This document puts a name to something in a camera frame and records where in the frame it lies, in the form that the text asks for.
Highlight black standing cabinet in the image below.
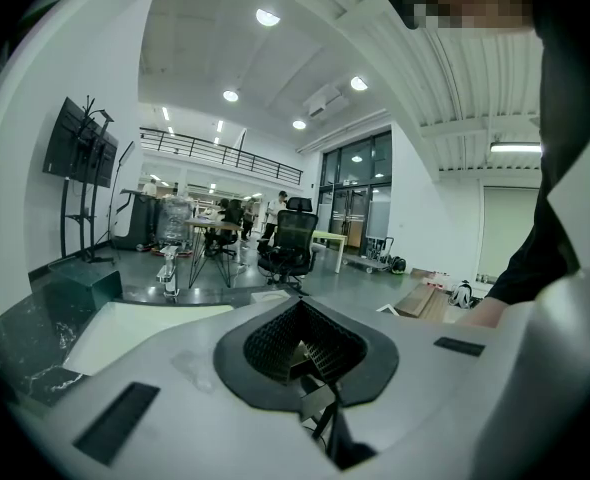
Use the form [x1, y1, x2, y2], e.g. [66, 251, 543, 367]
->
[113, 188, 159, 252]

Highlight stack of wooden boards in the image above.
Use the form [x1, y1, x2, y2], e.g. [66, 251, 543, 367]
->
[393, 267, 465, 323]

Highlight black mezzanine railing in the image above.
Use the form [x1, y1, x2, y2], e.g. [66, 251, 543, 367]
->
[139, 126, 305, 186]

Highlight wooden table with hairpin legs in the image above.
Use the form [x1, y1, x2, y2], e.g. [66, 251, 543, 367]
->
[184, 217, 244, 290]

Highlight white low table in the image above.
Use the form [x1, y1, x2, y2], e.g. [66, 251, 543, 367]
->
[311, 229, 350, 275]

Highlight long tube ceiling lamp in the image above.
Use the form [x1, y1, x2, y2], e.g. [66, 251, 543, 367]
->
[489, 140, 543, 154]

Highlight person's left forearm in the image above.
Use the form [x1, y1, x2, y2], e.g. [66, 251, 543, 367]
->
[457, 295, 511, 329]

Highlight pale roller window panel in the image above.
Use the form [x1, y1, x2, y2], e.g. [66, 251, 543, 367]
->
[478, 185, 542, 283]

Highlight white ceiling air conditioner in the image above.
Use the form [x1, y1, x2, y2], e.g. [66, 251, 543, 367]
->
[302, 82, 350, 119]

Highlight black monitor floor stand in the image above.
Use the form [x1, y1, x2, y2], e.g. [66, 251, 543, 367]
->
[58, 95, 117, 266]

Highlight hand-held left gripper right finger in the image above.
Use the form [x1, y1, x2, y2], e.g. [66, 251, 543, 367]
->
[299, 300, 369, 385]

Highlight flatbed trolley cart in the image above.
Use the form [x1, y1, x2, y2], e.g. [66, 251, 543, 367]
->
[344, 235, 395, 275]

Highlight black mesh office chair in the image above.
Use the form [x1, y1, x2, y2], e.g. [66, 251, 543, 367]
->
[256, 196, 321, 290]

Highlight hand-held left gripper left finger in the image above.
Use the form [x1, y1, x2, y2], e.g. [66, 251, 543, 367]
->
[243, 300, 302, 386]

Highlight person's black shirt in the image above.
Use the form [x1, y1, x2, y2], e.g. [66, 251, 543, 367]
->
[484, 0, 590, 307]

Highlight black flat screen monitor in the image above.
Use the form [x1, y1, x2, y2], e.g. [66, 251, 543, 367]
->
[42, 96, 120, 190]

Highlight black glass-framed entrance doors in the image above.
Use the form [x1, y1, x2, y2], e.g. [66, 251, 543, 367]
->
[318, 130, 394, 258]

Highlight plastic-wrapped pallet load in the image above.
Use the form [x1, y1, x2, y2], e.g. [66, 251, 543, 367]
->
[154, 194, 197, 248]

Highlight black and white bag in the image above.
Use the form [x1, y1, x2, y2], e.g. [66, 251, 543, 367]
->
[448, 279, 476, 311]

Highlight dark green drawer box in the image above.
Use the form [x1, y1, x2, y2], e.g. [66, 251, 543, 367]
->
[44, 261, 124, 315]

